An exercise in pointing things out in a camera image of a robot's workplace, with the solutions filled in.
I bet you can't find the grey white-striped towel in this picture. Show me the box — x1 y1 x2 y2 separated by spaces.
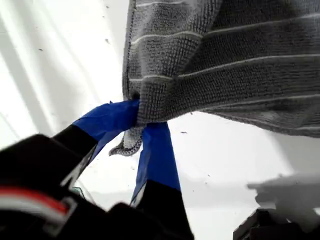
108 0 320 157

